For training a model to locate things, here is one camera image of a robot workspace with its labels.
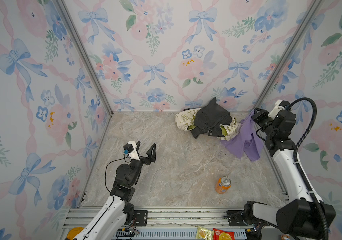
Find right corner aluminium post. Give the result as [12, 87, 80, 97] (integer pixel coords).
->
[251, 0, 323, 110]

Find purple t-shirt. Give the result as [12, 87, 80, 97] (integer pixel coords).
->
[221, 111, 263, 162]

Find cream green printed cloth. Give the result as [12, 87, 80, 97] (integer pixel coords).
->
[175, 108, 242, 141]

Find yellow round lid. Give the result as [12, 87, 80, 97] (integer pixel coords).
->
[65, 227, 84, 240]

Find corner aluminium post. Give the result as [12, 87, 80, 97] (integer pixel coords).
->
[251, 0, 323, 110]
[53, 0, 113, 118]

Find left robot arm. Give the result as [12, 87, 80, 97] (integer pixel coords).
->
[66, 141, 157, 240]

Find orange soda can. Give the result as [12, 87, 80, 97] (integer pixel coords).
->
[215, 176, 231, 194]

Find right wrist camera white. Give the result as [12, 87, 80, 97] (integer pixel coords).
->
[268, 100, 290, 119]

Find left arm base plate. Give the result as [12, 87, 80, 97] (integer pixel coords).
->
[124, 210, 149, 227]

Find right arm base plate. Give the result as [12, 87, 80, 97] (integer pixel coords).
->
[226, 209, 270, 227]

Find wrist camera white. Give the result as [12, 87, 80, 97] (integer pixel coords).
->
[124, 141, 140, 161]
[268, 100, 290, 119]

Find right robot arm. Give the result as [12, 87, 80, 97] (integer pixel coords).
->
[242, 108, 336, 240]

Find dark grey jeans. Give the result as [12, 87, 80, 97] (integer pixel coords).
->
[191, 98, 233, 139]

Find red snack packet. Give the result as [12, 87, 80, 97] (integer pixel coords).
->
[213, 229, 235, 240]

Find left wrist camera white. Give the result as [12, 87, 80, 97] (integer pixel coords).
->
[124, 141, 140, 161]

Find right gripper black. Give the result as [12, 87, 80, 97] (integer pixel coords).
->
[251, 107, 275, 139]

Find left corner aluminium post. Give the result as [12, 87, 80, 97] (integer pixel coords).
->
[53, 0, 113, 118]

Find aluminium mounting rail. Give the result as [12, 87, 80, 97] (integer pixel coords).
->
[59, 206, 317, 240]

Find yellow-green snack packet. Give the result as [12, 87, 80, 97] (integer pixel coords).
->
[196, 226, 214, 240]

